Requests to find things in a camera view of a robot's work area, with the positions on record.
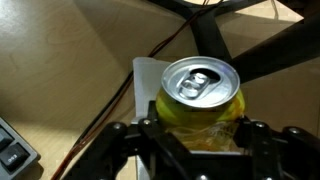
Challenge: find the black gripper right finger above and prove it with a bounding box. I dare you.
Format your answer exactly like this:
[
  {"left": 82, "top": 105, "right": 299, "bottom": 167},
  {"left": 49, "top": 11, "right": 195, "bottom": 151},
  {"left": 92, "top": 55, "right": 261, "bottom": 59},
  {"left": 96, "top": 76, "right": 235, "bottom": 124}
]
[{"left": 232, "top": 114, "right": 320, "bottom": 180}]

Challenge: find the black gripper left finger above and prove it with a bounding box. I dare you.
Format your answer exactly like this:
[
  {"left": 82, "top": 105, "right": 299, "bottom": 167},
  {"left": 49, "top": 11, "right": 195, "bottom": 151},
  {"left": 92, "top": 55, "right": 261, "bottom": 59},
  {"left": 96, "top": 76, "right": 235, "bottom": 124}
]
[{"left": 63, "top": 101, "right": 193, "bottom": 180}]

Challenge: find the yellow soda can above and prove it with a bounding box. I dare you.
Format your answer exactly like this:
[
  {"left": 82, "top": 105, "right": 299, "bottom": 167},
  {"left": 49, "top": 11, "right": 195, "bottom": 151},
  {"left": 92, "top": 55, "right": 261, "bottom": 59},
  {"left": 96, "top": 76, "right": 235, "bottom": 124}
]
[{"left": 155, "top": 55, "right": 247, "bottom": 153}]

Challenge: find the black monitor stand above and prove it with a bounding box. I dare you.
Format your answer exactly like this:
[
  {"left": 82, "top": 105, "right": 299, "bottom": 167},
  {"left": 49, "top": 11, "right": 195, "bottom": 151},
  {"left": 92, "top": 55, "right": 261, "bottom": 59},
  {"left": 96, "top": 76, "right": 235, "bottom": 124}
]
[{"left": 148, "top": 0, "right": 320, "bottom": 85}]

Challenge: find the white cloth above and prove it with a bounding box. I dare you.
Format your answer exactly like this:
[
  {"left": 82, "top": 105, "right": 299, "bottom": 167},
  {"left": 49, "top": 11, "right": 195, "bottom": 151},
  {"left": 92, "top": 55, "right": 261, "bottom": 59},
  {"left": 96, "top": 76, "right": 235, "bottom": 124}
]
[{"left": 132, "top": 56, "right": 176, "bottom": 180}]

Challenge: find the grey mechanical keyboard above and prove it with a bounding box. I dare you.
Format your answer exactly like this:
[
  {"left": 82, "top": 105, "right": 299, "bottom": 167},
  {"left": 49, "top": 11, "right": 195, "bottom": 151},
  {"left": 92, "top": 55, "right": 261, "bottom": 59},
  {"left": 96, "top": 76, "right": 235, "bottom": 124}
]
[{"left": 0, "top": 116, "right": 42, "bottom": 180}]

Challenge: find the red brown mouse cable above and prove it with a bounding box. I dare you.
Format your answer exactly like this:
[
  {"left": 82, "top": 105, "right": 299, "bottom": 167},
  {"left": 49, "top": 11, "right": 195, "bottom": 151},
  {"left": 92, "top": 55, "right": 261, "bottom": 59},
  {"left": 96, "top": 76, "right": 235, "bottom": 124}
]
[{"left": 49, "top": 0, "right": 225, "bottom": 180}]

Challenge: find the thin black cable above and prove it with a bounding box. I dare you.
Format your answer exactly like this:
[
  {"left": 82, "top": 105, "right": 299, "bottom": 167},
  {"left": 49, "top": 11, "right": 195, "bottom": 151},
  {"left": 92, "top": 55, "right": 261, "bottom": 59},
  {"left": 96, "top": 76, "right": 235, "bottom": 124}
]
[{"left": 71, "top": 0, "right": 221, "bottom": 151}]

